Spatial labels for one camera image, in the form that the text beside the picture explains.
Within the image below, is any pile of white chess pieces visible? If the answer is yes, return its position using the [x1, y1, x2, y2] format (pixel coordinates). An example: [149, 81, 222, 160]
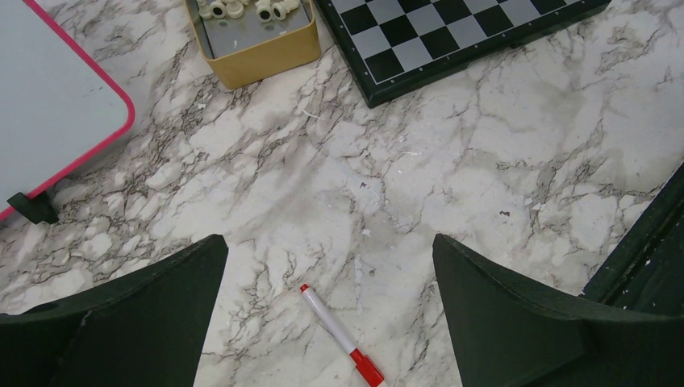
[195, 0, 302, 23]

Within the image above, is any black and silver chessboard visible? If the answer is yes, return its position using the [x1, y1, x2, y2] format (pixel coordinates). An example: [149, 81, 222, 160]
[315, 0, 609, 108]

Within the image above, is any gold tin tray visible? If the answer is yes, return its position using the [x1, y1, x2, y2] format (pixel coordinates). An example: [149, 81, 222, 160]
[184, 1, 321, 89]

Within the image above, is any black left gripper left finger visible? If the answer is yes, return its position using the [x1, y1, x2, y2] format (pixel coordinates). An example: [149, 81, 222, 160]
[1, 235, 228, 386]

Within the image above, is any white and red marker pen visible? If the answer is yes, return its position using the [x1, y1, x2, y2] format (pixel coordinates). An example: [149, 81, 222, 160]
[300, 284, 388, 387]

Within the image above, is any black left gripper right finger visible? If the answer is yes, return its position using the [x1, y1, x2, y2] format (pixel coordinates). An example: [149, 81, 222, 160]
[432, 234, 683, 386]

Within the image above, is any pink framed whiteboard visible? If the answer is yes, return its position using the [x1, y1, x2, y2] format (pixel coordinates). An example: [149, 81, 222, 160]
[1, 1, 136, 219]

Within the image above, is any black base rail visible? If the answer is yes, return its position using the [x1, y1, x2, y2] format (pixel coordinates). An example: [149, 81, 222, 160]
[582, 167, 683, 316]

